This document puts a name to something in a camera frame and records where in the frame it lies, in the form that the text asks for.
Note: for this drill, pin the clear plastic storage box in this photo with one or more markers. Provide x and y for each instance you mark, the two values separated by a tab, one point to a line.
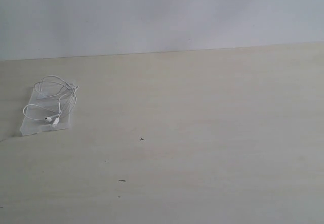
51	103

